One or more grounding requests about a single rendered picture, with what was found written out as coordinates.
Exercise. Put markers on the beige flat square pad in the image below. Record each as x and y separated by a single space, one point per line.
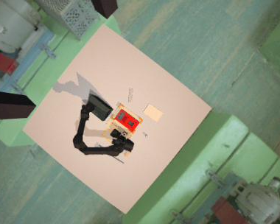
153 112

